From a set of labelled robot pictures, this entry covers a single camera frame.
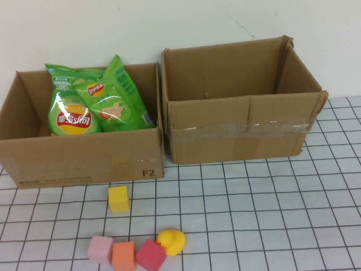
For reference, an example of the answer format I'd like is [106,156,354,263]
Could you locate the cardboard box with clear tape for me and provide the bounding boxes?
[161,35,328,165]

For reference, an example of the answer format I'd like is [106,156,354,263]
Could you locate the yellow foam cube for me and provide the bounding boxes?
[108,185,131,213]

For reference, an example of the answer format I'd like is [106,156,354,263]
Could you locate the yellow rubber duck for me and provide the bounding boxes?
[155,229,187,256]

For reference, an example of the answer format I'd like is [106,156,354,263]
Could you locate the cardboard box with F2 print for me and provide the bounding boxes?
[0,62,165,189]

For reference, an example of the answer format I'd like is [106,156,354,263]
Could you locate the orange foam cube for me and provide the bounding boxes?
[112,241,138,271]

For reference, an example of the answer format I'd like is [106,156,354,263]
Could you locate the green Lay's chip bag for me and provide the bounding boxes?
[45,63,105,137]
[73,54,155,133]

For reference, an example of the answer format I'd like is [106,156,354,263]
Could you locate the pink foam cube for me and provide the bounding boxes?
[86,235,115,265]

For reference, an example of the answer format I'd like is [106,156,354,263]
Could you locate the red foam cube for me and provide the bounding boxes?
[135,239,167,271]

